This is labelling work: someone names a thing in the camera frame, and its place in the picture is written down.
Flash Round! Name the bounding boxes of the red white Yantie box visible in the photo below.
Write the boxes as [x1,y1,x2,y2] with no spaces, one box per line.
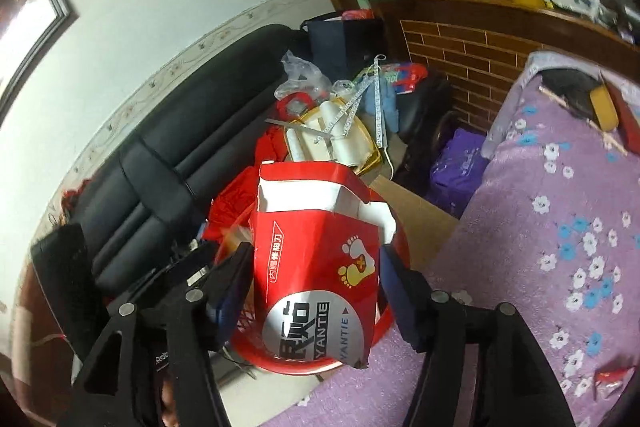
[254,161,397,369]

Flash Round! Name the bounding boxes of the yellow tape roll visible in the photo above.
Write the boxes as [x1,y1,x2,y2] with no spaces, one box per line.
[589,83,620,132]

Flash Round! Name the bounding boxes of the navy shopping bag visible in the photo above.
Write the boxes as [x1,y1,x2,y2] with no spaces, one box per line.
[300,12,387,81]

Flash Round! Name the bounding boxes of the clear crumpled plastic bag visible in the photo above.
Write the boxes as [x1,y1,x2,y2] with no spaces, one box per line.
[274,50,332,102]

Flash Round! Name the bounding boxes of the yellow tray with rolls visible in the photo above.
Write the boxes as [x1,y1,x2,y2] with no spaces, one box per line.
[283,98,382,176]

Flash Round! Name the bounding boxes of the framed wall picture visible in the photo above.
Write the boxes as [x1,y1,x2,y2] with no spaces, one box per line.
[1,0,78,117]

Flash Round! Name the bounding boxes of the purple package on floor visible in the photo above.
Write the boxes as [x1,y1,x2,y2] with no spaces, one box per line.
[426,128,488,218]

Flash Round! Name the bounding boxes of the dark red packet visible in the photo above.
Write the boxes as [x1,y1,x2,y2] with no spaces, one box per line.
[603,78,639,153]

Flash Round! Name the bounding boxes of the black leather sofa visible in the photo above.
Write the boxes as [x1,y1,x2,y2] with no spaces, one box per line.
[32,24,311,358]

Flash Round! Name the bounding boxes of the wooden brick-pattern counter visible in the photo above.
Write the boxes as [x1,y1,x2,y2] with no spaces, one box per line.
[372,0,639,132]

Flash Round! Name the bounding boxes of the small red snack wrapper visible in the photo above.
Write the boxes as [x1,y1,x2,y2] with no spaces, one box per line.
[594,366,636,401]

